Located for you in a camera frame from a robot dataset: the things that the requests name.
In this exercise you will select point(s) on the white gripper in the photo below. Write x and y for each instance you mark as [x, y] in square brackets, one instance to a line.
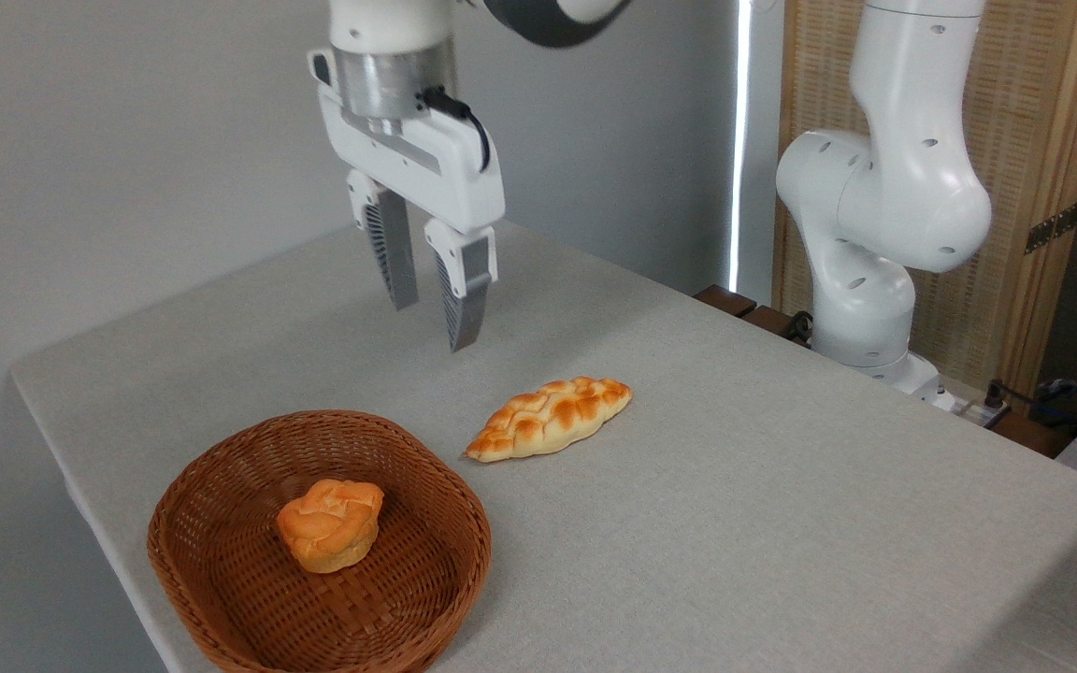
[445, 168]

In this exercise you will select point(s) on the long braided bread loaf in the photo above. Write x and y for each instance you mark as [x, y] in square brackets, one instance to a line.
[548, 419]

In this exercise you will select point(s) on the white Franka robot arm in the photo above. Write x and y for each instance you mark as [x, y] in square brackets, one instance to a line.
[884, 196]

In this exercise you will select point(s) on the round bread bun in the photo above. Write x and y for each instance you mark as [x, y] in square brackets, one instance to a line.
[331, 523]

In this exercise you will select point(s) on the dark brown wooden block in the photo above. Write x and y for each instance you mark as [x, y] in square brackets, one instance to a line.
[725, 300]
[768, 320]

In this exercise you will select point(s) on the brown wicker basket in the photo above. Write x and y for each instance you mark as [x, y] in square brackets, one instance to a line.
[221, 579]

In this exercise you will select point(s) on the light grey tablecloth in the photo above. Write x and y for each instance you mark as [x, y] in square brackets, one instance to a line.
[735, 523]

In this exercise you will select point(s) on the white power strip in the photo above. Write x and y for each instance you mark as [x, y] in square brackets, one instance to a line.
[969, 408]

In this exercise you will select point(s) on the brass screen hinge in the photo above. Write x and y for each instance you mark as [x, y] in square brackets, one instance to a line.
[1053, 227]

